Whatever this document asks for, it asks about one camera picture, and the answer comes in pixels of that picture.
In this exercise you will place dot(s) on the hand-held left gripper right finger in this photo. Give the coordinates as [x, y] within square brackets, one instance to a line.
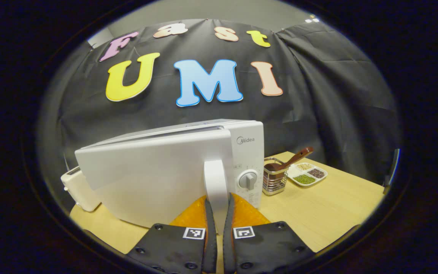
[228, 243]

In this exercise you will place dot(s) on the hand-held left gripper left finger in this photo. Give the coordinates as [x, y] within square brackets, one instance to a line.
[212, 243]

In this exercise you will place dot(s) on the white microwave oven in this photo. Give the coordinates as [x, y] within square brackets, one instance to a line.
[146, 167]

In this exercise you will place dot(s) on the white divided dish with beans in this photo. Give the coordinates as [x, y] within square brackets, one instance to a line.
[306, 179]

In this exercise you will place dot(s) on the white toaster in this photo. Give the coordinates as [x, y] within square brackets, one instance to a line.
[78, 190]

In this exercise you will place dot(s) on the small ceiling light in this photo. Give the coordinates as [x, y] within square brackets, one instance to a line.
[312, 19]

